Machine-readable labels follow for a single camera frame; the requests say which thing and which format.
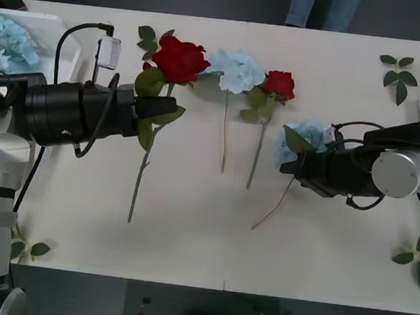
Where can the pale blue flower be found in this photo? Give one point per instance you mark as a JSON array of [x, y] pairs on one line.
[[13, 39], [312, 134], [237, 71]]

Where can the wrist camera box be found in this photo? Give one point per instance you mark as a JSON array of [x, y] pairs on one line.
[[336, 135], [109, 53]]

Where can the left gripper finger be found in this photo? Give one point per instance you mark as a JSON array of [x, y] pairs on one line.
[[156, 107]]

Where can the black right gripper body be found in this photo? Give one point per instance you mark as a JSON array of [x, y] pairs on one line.
[[317, 168]]

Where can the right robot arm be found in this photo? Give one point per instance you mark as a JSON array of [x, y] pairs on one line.
[[396, 170]]

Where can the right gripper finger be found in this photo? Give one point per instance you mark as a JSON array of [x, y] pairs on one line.
[[290, 167]]

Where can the red rose with stem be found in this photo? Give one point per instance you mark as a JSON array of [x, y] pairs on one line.
[[279, 83], [180, 60]]

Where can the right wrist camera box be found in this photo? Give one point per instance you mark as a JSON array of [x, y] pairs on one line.
[[336, 135]]

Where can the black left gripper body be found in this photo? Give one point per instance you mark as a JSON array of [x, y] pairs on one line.
[[125, 112]]

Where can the person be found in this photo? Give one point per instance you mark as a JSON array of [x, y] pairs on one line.
[[314, 10]]

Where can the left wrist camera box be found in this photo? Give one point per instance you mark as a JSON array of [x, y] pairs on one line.
[[109, 53]]

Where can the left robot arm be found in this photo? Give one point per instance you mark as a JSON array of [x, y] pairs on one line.
[[51, 110]]

